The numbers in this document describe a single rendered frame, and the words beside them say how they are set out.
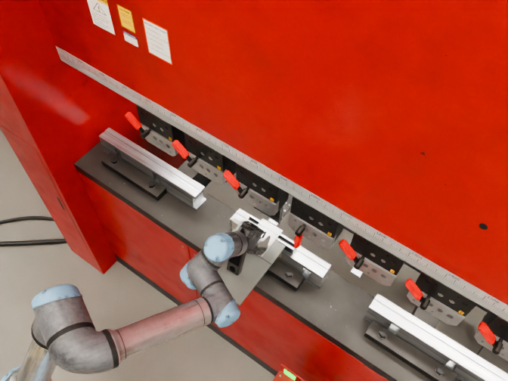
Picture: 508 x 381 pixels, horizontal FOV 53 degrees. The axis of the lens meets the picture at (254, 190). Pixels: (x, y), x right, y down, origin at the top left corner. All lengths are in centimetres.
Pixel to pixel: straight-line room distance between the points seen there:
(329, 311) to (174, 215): 68
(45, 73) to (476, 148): 140
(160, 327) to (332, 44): 79
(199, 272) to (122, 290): 141
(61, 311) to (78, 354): 11
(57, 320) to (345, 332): 93
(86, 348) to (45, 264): 176
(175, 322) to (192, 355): 130
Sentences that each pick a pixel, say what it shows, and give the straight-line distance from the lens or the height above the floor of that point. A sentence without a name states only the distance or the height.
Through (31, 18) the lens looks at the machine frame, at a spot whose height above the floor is 153.
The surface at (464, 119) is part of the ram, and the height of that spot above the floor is 186.
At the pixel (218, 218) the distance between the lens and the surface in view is 194.
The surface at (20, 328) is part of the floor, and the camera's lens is 291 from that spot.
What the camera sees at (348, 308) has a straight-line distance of 181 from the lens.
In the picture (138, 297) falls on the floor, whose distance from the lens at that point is 280.
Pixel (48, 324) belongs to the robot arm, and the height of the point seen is 135.
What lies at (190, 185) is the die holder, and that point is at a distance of 192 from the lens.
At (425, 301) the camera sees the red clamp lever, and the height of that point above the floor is 126.
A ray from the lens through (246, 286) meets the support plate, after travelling 167.
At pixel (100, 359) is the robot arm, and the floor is 132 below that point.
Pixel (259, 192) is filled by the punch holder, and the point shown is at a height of 127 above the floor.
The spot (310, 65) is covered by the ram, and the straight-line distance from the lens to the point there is 108.
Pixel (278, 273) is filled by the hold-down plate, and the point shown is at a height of 90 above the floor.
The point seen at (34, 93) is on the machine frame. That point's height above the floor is 129.
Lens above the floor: 253
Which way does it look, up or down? 55 degrees down
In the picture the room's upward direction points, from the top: 2 degrees clockwise
